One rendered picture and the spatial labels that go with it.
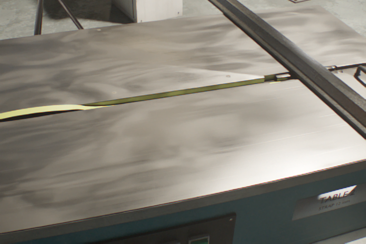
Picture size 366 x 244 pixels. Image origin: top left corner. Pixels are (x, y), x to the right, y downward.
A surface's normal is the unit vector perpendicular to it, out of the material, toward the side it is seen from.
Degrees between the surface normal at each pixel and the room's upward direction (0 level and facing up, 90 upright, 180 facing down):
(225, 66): 0
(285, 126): 0
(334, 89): 75
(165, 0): 90
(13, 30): 0
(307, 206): 90
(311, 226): 90
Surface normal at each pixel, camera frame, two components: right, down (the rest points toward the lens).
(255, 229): 0.26, 0.55
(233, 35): 0.00, -0.83
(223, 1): -0.90, -0.03
